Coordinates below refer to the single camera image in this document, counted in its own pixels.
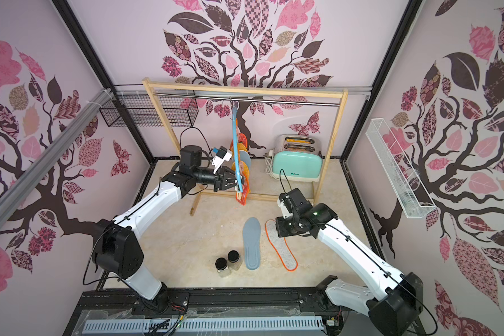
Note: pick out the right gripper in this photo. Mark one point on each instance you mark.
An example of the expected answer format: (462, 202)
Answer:
(283, 227)

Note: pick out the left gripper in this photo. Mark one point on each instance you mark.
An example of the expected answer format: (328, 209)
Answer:
(221, 178)

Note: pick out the orange rimmed grey insole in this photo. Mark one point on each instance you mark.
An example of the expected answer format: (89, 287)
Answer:
(280, 246)

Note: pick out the grey blue insole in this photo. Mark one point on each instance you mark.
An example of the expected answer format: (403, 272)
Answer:
(251, 237)

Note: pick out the blue clip hanger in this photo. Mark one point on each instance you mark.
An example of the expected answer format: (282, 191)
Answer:
(234, 140)

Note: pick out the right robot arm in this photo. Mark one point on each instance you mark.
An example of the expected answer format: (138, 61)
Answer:
(391, 299)

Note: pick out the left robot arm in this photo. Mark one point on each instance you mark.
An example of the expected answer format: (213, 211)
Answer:
(117, 249)

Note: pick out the red orange insole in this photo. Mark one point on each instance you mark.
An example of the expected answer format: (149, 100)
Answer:
(242, 166)

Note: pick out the right black lid jar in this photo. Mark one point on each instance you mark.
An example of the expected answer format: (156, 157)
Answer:
(234, 260)

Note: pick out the black lid jar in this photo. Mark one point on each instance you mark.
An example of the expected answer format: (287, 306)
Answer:
(222, 267)
(234, 260)

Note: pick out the mint green toaster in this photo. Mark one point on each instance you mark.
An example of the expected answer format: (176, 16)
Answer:
(299, 156)

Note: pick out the left black lid jar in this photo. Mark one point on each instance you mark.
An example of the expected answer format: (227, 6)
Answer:
(222, 267)

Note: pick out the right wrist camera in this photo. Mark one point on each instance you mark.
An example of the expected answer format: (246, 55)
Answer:
(284, 210)

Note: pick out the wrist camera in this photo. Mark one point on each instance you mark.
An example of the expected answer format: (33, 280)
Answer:
(221, 156)
(284, 210)

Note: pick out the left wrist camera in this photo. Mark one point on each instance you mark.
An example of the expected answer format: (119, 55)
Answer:
(221, 156)

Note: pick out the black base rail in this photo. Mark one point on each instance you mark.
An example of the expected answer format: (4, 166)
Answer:
(180, 303)

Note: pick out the black wire basket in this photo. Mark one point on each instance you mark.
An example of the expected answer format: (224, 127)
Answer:
(180, 111)

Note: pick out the white slotted cable duct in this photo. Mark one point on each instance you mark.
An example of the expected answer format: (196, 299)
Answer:
(201, 326)

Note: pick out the white wire basket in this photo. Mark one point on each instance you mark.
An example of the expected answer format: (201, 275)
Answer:
(389, 144)

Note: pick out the aluminium frame bar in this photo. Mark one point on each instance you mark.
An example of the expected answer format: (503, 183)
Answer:
(34, 174)

